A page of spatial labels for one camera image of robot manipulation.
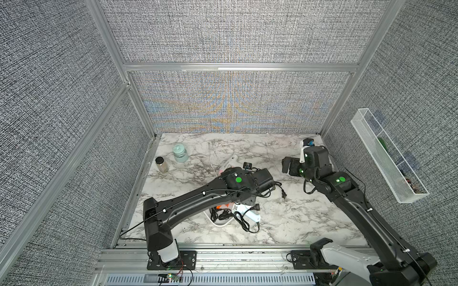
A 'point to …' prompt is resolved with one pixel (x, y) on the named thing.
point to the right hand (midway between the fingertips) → (294, 157)
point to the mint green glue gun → (252, 215)
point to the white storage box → (219, 217)
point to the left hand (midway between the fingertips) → (249, 198)
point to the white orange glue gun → (241, 208)
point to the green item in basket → (382, 142)
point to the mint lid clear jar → (180, 155)
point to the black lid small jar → (161, 165)
